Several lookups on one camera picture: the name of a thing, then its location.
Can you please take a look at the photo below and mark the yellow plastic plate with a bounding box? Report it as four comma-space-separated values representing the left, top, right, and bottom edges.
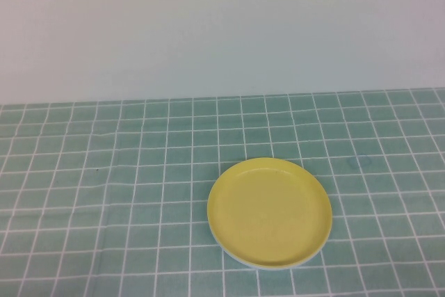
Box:
207, 157, 333, 267

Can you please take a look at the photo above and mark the light blue plastic plate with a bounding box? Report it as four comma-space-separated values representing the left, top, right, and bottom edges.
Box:
209, 229, 265, 270

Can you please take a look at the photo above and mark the green white checkered tablecloth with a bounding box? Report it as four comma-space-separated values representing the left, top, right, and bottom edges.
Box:
0, 87, 445, 297

